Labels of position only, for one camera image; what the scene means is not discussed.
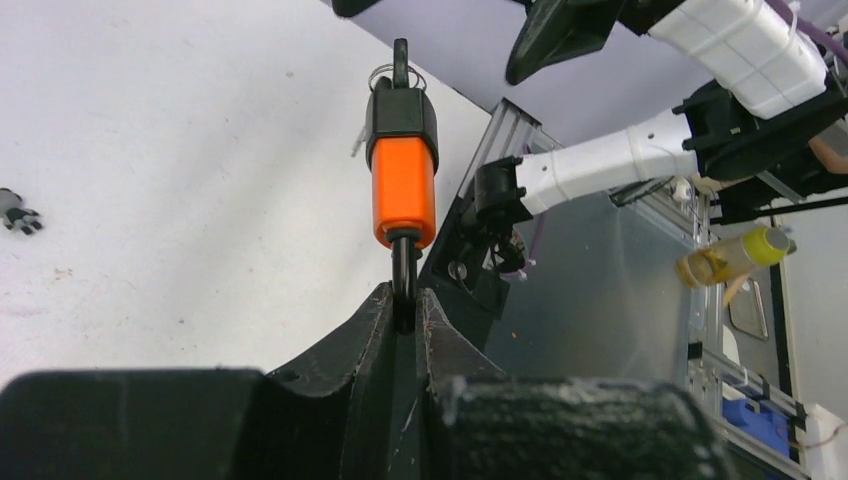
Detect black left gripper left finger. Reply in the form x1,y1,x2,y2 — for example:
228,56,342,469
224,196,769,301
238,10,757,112
1,283,395,479

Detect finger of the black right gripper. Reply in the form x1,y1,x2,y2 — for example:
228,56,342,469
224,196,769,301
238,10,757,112
331,0,381,18
505,0,625,86

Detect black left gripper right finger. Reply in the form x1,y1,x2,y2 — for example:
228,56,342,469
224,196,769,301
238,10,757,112
415,289,736,479

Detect black keys of orange padlock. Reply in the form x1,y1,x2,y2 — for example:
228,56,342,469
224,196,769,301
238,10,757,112
351,38,438,163

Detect orange padlock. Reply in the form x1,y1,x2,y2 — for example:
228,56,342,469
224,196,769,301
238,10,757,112
366,76,439,334

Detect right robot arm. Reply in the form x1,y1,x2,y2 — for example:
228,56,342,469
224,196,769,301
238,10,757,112
466,1,847,229

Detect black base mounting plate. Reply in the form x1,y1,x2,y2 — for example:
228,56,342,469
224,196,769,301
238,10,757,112
419,193,528,350

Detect blue box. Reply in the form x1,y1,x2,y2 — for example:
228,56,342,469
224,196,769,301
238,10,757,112
722,398,792,479

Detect yellow capped bottle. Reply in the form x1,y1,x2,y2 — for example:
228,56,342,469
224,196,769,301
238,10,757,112
675,226,794,288

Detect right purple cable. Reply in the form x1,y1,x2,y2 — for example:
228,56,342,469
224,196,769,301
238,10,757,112
781,0,848,68

